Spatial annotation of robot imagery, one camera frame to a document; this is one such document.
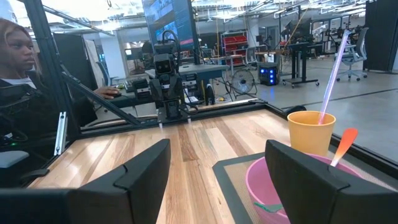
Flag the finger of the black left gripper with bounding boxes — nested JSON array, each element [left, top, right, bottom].
[[172, 100, 182, 120], [163, 100, 174, 120]]

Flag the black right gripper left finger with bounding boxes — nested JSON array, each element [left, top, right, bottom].
[[0, 139, 171, 224]]

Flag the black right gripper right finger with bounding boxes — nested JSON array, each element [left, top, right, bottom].
[[264, 139, 398, 224]]

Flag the pink plastic bowl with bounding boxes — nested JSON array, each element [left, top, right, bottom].
[[244, 154, 363, 224]]

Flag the yellow plastic cup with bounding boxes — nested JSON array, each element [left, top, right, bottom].
[[287, 110, 336, 157]]

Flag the fork with orange handle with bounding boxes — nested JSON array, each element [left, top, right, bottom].
[[329, 127, 359, 168]]

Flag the pink translucent straw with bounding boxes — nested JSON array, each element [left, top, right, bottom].
[[317, 29, 351, 125]]

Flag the grey desk device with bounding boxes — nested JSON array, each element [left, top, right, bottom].
[[132, 78, 150, 100]]

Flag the grey work table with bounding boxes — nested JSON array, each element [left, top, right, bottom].
[[145, 64, 230, 82]]

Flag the person's hand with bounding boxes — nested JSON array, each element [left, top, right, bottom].
[[93, 86, 121, 100]]

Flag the black floor fan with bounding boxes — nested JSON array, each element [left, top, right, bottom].
[[231, 68, 258, 100]]

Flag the translucent mat with dark border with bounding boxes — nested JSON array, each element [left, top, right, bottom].
[[212, 148, 398, 224]]

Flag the shelf with red bins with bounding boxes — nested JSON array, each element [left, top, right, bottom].
[[220, 30, 249, 67]]

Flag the computer tower with blue lights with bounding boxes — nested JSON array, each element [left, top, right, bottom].
[[259, 62, 280, 86]]

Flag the black panel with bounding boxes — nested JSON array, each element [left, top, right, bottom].
[[53, 32, 99, 91]]

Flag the black chair with grey armrest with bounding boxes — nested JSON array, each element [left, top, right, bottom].
[[0, 136, 50, 187]]

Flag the black rolling stand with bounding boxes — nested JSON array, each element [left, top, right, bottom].
[[281, 17, 320, 88]]

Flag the grey office chair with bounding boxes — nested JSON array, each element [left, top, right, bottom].
[[335, 27, 370, 82]]

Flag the person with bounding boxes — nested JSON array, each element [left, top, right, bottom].
[[0, 17, 99, 138]]

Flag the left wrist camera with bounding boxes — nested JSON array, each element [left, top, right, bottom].
[[154, 53, 174, 76]]

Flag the black aluminium table frame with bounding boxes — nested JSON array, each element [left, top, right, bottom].
[[18, 0, 398, 187]]

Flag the large wall screen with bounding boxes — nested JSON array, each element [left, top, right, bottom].
[[141, 0, 200, 52]]

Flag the silver aluminium bracket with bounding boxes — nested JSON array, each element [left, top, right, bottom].
[[53, 111, 68, 156]]

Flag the black partition wall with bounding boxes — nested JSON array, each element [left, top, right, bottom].
[[363, 0, 398, 73]]

